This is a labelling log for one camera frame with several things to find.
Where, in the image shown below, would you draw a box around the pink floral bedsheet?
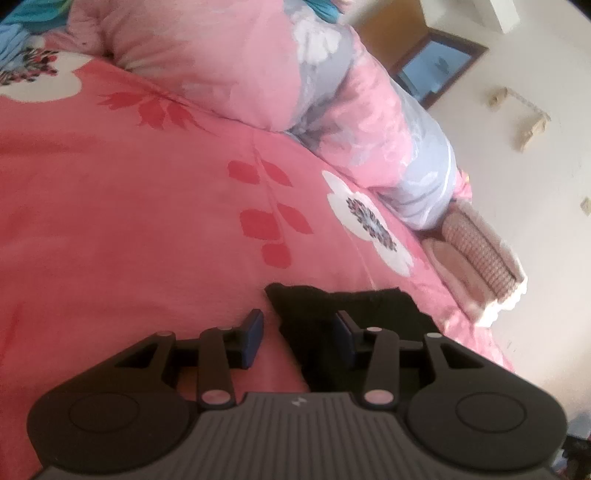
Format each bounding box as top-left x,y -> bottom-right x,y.
0,34 -> 515,480

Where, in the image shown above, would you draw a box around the folded pink towels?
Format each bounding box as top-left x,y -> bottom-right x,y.
422,237 -> 490,319

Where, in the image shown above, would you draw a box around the pink folded towel stack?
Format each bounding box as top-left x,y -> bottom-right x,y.
441,200 -> 529,324

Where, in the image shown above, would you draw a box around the dark framed mirror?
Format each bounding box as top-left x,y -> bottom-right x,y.
390,28 -> 489,110

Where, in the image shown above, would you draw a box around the pink floral quilt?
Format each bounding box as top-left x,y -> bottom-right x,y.
67,0 -> 472,232

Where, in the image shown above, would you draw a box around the wall hook rack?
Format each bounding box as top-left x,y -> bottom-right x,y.
489,87 -> 552,151

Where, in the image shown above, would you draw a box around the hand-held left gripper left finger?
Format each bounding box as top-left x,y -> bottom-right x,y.
115,308 -> 265,411

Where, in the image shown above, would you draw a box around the light blue cloth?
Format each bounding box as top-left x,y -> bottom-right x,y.
0,23 -> 26,49

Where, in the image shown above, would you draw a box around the black garment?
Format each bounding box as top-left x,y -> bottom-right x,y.
264,282 -> 441,394

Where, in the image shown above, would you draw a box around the turquoise cartoon blanket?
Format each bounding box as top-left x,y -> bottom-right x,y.
0,0 -> 345,26

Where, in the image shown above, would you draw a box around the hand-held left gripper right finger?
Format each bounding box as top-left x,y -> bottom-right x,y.
335,310 -> 482,411

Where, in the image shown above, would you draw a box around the wooden door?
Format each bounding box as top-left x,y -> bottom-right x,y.
358,0 -> 430,77

